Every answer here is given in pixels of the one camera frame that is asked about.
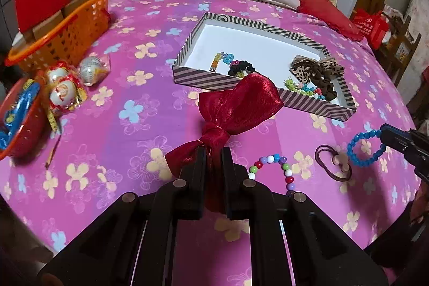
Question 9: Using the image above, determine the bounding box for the blue bead bracelet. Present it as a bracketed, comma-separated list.
[346, 128, 387, 168]

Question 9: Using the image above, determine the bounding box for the red satin bow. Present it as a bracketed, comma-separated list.
[164, 72, 285, 179]

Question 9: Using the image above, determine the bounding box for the pink floral bedsheet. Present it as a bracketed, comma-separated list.
[1, 0, 420, 252]

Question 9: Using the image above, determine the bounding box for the wooden chair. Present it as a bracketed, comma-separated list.
[375, 12, 422, 87]

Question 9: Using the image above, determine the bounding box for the leopard print bow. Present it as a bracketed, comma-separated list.
[289, 55, 345, 85]

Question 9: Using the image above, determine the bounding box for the red shopping bag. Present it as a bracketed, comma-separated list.
[352, 9, 389, 50]

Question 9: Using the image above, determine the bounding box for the black scrunchie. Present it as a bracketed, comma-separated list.
[228, 60, 256, 78]

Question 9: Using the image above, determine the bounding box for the striped white-lined box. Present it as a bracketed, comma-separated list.
[172, 12, 357, 122]

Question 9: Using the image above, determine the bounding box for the white red egg ornament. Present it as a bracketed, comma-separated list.
[45, 61, 87, 115]

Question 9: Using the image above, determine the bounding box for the wrapped silver ball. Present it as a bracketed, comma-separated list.
[79, 56, 110, 86]

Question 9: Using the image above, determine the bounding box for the red pillow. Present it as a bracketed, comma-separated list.
[297, 0, 364, 41]

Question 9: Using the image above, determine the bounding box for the red bowl with blue toy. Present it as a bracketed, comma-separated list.
[1, 77, 47, 159]

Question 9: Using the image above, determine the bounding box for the orange plastic basket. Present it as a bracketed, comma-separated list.
[4, 0, 110, 73]

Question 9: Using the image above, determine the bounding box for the multicolour bead bracelet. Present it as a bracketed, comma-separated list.
[247, 153, 298, 197]

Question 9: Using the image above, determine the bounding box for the dark maroon hair tie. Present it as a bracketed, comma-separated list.
[315, 144, 353, 181]

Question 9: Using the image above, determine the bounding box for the green bead bracelet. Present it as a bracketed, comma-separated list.
[283, 77, 324, 97]

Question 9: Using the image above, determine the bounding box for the pastel bead bracelet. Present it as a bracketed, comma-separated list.
[209, 51, 235, 73]

